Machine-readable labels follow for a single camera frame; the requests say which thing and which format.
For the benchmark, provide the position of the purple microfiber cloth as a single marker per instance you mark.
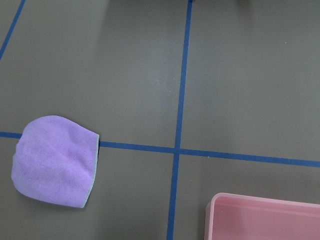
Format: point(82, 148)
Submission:
point(55, 161)

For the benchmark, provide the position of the pink plastic bin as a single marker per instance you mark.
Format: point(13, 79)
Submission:
point(240, 217)

